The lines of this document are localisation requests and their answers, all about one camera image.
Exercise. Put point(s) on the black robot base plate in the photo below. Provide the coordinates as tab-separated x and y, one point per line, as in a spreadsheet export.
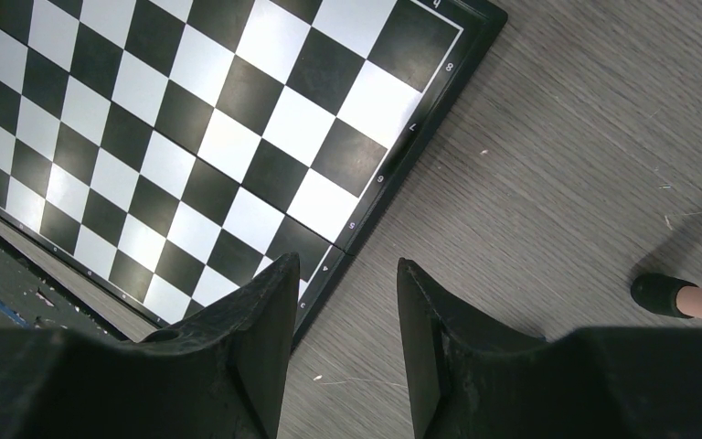
31	299

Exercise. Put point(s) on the pink tripod music stand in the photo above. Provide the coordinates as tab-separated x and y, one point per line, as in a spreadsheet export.
665	295

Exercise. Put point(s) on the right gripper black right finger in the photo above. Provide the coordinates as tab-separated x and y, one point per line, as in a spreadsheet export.
471	376

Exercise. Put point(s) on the black white folding chessboard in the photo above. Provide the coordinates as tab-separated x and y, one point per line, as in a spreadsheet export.
171	150

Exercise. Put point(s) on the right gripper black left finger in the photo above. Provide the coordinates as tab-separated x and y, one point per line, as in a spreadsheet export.
219	373

